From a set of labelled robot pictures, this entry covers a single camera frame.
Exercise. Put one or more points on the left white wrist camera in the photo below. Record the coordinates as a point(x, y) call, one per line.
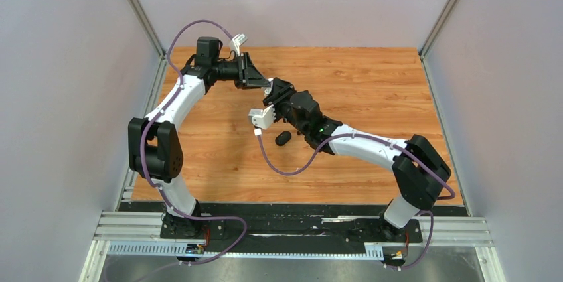
point(236, 42)

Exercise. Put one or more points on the left aluminium corner post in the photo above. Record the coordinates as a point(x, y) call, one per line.
point(147, 26)

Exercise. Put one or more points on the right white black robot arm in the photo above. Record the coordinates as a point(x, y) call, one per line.
point(419, 171)

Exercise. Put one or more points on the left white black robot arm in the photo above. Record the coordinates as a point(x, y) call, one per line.
point(153, 142)

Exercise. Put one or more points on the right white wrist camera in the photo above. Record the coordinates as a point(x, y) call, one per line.
point(262, 118)

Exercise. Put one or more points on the aluminium corner post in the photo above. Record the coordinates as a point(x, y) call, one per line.
point(147, 26)
point(435, 31)

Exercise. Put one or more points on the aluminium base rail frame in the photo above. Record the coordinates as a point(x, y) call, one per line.
point(291, 242)

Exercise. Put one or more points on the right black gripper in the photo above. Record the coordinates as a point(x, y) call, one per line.
point(280, 89)

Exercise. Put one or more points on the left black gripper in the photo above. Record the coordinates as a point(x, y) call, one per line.
point(248, 75)

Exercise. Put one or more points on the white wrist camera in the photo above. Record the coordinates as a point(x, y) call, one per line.
point(236, 42)
point(262, 118)

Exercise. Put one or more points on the black earbud charging case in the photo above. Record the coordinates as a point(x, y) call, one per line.
point(283, 138)

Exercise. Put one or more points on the white earbud charging case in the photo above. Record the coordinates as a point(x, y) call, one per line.
point(267, 89)

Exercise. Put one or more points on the right aluminium corner post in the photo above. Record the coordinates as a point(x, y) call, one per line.
point(435, 31)

